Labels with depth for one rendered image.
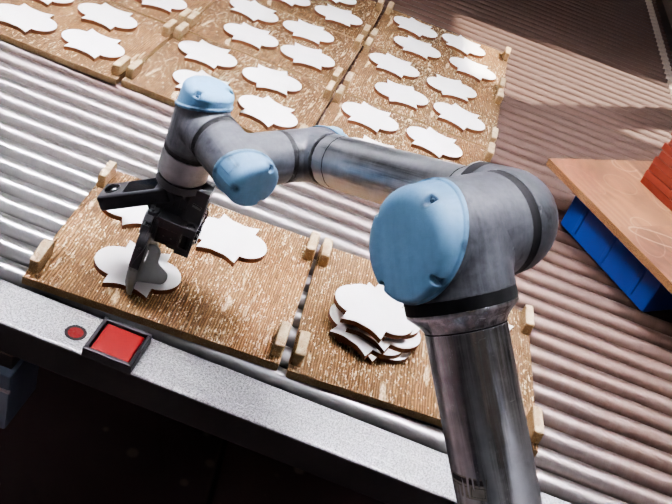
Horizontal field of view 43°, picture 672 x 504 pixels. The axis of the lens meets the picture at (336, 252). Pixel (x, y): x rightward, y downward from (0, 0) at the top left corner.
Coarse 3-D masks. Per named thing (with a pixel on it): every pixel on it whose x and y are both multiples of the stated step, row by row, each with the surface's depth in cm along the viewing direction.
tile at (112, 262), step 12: (108, 252) 138; (120, 252) 139; (132, 252) 140; (96, 264) 135; (108, 264) 136; (120, 264) 137; (168, 264) 140; (108, 276) 134; (120, 276) 135; (168, 276) 138; (180, 276) 139; (120, 288) 134; (144, 288) 134; (156, 288) 135; (168, 288) 136; (144, 300) 133
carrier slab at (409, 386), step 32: (352, 256) 159; (320, 288) 149; (320, 320) 142; (512, 320) 159; (320, 352) 136; (352, 352) 138; (416, 352) 143; (320, 384) 132; (352, 384) 133; (384, 384) 135; (416, 384) 137; (416, 416) 133
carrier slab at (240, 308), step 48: (96, 192) 151; (96, 240) 141; (288, 240) 157; (48, 288) 130; (96, 288) 132; (192, 288) 139; (240, 288) 143; (288, 288) 146; (192, 336) 131; (240, 336) 134
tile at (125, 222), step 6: (102, 210) 148; (108, 210) 147; (114, 210) 147; (120, 210) 148; (126, 210) 148; (132, 210) 149; (138, 210) 149; (144, 210) 150; (114, 216) 147; (120, 216) 147; (126, 216) 147; (132, 216) 147; (138, 216) 148; (126, 222) 146; (132, 222) 146; (138, 222) 147
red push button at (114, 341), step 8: (104, 328) 127; (112, 328) 128; (120, 328) 128; (104, 336) 126; (112, 336) 127; (120, 336) 127; (128, 336) 127; (136, 336) 128; (96, 344) 124; (104, 344) 125; (112, 344) 125; (120, 344) 126; (128, 344) 126; (136, 344) 127; (104, 352) 124; (112, 352) 124; (120, 352) 125; (128, 352) 125; (128, 360) 124
